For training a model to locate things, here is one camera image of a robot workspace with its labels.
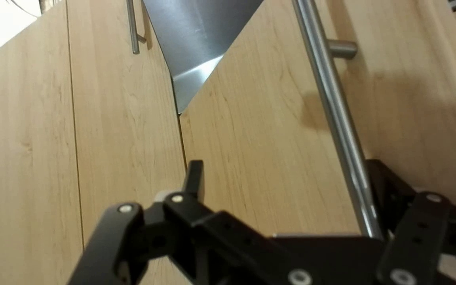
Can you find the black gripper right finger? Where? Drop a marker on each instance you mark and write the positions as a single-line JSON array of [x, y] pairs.
[[421, 228]]

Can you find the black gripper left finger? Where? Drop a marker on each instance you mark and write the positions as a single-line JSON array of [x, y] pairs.
[[129, 236]]

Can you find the cabinet door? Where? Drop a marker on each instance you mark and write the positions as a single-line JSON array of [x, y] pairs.
[[259, 128], [126, 131]]

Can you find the stainless steel range hood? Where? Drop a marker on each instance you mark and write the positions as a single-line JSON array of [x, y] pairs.
[[193, 36]]

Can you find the tall wooden wall cabinets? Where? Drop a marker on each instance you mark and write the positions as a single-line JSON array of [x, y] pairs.
[[39, 225]]

